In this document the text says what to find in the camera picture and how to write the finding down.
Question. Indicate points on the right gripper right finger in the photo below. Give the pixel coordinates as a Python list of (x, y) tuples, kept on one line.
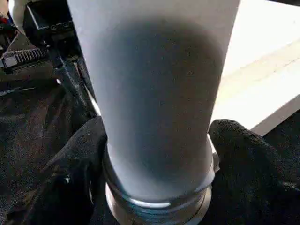
[(258, 178)]

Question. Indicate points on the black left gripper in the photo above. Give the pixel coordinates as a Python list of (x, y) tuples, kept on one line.
[(56, 33)]

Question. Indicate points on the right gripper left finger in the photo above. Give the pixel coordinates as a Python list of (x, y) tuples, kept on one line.
[(61, 178)]

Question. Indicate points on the white plastic table top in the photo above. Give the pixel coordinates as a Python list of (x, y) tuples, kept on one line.
[(262, 70)]

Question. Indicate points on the white plastic table leg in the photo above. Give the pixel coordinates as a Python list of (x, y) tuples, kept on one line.
[(154, 93)]

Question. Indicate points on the black plastic mat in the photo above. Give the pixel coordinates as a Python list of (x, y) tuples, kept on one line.
[(28, 131)]

